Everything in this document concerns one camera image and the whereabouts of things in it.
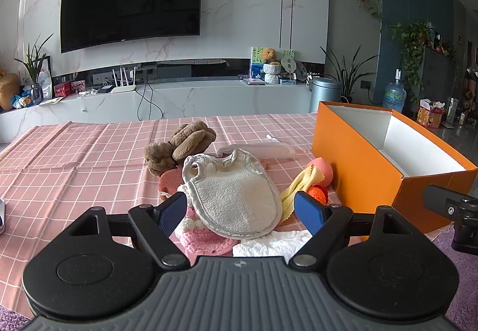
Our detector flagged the black television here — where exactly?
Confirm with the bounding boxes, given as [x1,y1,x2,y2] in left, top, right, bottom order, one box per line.
[60,0,204,54]

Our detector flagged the brown plush toy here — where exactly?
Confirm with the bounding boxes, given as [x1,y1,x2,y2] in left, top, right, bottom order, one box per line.
[144,121,217,178]

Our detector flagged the green and blue painting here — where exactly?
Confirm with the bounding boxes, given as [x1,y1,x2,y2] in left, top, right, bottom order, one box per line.
[251,46,295,80]

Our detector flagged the tan plush figure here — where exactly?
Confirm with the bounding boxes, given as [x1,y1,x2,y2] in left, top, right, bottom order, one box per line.
[0,73,19,111]

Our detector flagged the white router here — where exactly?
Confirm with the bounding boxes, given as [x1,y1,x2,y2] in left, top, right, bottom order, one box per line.
[111,68,137,94]

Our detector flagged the long-leaf floor plant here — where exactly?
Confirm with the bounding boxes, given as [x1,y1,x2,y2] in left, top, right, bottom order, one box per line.
[320,44,378,104]

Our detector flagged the trailing plant on cabinet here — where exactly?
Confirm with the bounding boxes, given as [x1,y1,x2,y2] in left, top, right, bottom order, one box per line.
[390,20,432,102]

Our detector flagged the clear plastic bag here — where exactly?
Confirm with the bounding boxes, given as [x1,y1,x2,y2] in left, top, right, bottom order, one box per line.
[217,134,296,160]

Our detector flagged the white tissue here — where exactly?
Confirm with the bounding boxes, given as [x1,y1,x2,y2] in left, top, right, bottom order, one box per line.
[232,230,313,258]

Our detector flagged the yellow cloth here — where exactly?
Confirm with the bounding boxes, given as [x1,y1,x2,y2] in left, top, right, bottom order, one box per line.
[280,165,324,222]

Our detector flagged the marble television console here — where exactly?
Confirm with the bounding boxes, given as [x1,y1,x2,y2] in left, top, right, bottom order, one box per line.
[0,78,318,144]

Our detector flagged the orange cardboard box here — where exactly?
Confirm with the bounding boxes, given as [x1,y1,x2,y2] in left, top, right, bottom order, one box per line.
[312,101,478,235]

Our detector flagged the black cable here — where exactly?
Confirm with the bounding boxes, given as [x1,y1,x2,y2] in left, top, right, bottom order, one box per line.
[136,80,165,121]

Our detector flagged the pink checked tablecloth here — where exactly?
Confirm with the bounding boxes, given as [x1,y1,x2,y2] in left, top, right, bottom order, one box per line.
[0,112,454,321]

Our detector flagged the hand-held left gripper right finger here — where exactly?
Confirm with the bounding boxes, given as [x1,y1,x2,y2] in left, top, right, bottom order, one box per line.
[288,191,411,269]

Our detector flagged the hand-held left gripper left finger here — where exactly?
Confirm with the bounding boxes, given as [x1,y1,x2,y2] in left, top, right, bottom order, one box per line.
[70,191,191,272]

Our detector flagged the blue water jug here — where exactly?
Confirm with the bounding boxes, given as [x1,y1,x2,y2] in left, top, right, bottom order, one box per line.
[383,70,407,114]

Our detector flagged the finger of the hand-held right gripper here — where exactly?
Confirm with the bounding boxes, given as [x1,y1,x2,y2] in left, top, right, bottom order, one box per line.
[424,185,478,222]

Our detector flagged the purple rug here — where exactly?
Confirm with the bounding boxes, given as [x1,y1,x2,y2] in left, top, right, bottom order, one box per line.
[426,223,478,331]

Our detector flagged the grey metal trash can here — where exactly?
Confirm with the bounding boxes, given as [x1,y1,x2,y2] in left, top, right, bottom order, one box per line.
[309,77,343,114]

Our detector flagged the pink knitted hat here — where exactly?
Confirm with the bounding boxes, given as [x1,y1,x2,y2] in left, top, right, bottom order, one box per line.
[175,204,240,256]

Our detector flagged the red sponge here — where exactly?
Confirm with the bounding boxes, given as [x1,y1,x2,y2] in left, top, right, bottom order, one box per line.
[159,168,186,194]

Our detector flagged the white terry bib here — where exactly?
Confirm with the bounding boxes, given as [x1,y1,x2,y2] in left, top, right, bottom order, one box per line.
[182,149,283,240]

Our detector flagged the grey cabinet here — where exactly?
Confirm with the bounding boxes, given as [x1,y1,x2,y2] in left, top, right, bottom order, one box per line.
[422,45,458,105]

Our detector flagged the round hand fan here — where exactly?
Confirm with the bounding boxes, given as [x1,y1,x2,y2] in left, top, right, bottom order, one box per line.
[281,56,298,78]

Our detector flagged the blue snack bag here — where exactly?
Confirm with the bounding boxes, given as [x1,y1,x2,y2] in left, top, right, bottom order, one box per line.
[11,90,35,110]

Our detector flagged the long-leaf plant in glass vase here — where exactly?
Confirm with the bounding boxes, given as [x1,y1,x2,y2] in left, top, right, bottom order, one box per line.
[14,33,54,106]

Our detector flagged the peach soft ball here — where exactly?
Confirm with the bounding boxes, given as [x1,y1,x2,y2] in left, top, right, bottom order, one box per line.
[308,157,334,188]

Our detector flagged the orange knitted ball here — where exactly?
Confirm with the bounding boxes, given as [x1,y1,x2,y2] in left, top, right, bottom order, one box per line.
[306,185,329,204]

